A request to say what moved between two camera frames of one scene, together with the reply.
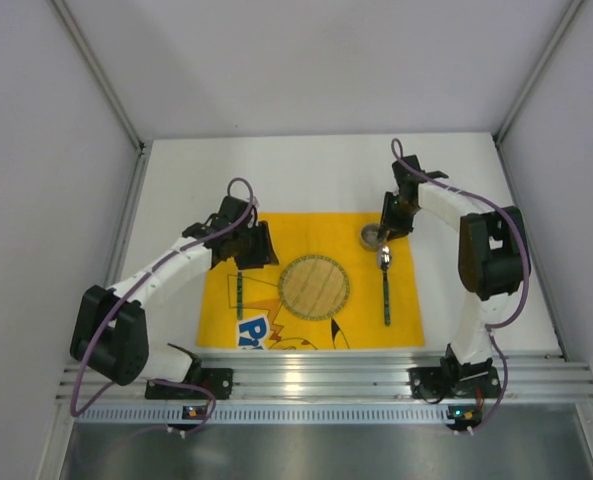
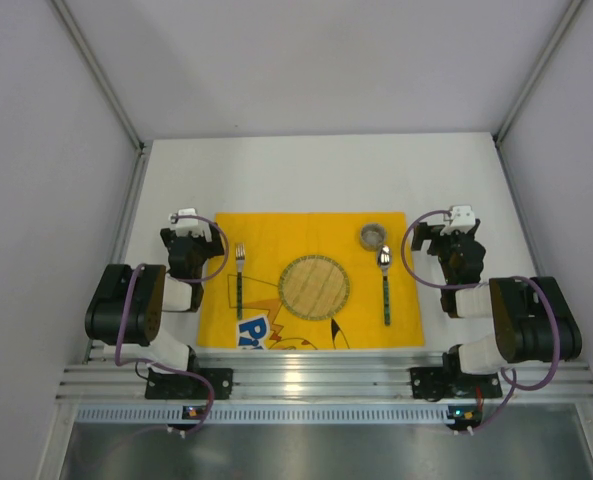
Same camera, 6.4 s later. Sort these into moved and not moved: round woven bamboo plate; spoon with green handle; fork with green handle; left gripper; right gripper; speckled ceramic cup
Moved: right gripper; left gripper
Not moved: speckled ceramic cup; round woven bamboo plate; spoon with green handle; fork with green handle
